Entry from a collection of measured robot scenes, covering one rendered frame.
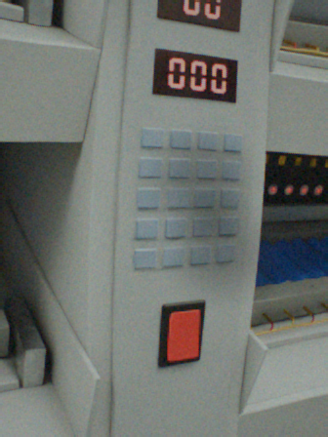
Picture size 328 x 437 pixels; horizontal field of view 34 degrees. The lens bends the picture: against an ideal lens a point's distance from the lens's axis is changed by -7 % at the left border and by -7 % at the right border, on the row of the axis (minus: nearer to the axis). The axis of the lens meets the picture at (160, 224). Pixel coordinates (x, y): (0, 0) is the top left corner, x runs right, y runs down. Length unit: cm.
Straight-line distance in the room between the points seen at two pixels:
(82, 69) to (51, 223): 10
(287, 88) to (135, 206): 11
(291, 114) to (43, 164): 14
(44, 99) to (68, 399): 15
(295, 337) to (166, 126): 21
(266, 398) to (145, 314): 12
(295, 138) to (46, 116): 14
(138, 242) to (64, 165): 6
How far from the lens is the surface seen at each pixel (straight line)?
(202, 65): 26
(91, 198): 25
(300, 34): 40
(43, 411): 31
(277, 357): 39
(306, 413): 38
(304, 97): 32
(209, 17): 27
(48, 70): 24
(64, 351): 29
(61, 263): 29
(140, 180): 25
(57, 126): 25
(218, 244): 28
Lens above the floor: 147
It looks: 9 degrees down
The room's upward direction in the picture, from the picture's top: 3 degrees clockwise
